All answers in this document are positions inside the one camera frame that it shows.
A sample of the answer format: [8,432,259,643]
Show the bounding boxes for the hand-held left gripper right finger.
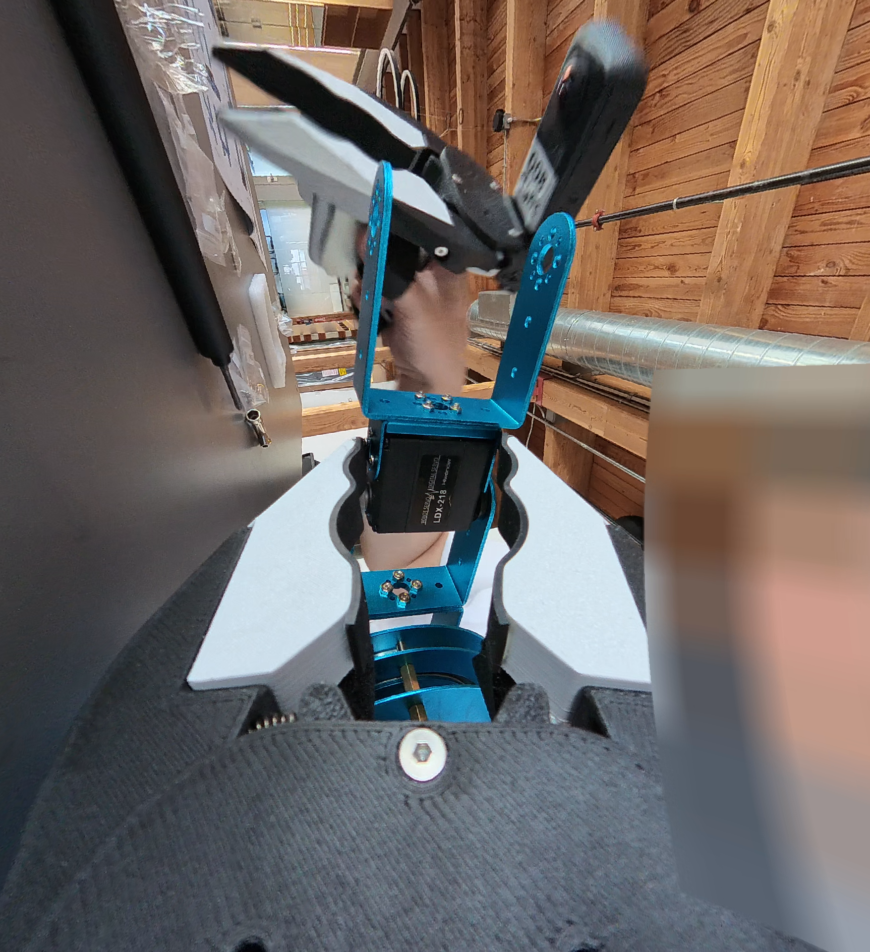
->
[490,433,653,718]

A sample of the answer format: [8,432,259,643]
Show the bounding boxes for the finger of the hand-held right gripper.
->
[218,106,457,278]
[212,43,445,171]

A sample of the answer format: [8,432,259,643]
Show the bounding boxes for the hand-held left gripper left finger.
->
[186,439,367,704]

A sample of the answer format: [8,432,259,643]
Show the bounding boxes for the blue toy robot arm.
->
[349,160,579,724]

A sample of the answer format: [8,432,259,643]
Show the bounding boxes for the person's right forearm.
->
[360,532,451,570]

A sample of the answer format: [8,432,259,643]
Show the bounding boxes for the black desk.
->
[0,0,309,938]

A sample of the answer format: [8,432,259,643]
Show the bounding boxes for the person's right hand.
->
[379,256,474,397]

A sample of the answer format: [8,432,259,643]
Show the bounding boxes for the small clear labelled screw bag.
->
[182,141,246,269]

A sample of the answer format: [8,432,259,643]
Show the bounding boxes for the thin metal conduit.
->
[524,416,647,484]

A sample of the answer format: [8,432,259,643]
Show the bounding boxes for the crumpled clear plastic wrap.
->
[118,0,257,217]

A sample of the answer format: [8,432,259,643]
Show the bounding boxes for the long black rod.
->
[591,145,870,228]

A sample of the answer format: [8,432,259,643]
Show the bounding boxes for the black handled screwdriver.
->
[52,0,276,452]

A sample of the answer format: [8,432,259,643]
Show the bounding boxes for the silver ventilation duct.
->
[468,294,870,388]

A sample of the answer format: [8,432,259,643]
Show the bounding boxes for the wooden post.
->
[698,0,860,328]

